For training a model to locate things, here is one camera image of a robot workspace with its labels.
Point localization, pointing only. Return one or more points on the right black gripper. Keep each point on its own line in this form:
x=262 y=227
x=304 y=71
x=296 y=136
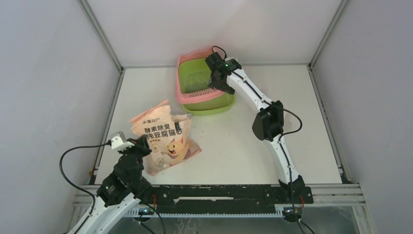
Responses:
x=214 y=83

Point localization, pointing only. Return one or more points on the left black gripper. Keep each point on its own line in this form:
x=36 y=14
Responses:
x=140 y=143

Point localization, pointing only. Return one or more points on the pink green litter box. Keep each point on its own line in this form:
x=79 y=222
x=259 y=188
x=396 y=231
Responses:
x=205 y=102

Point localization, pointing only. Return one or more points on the cat litter bag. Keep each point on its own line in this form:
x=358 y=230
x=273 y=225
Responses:
x=168 y=137

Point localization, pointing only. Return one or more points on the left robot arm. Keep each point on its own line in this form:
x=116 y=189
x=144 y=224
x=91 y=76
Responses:
x=122 y=189

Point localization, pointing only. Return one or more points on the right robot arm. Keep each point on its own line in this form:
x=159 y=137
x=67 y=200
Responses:
x=268 y=127

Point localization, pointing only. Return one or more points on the green litter granules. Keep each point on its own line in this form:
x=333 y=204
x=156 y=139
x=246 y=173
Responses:
x=194 y=82

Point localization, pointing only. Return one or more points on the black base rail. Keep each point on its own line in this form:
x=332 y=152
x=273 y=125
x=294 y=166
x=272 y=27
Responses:
x=222 y=199

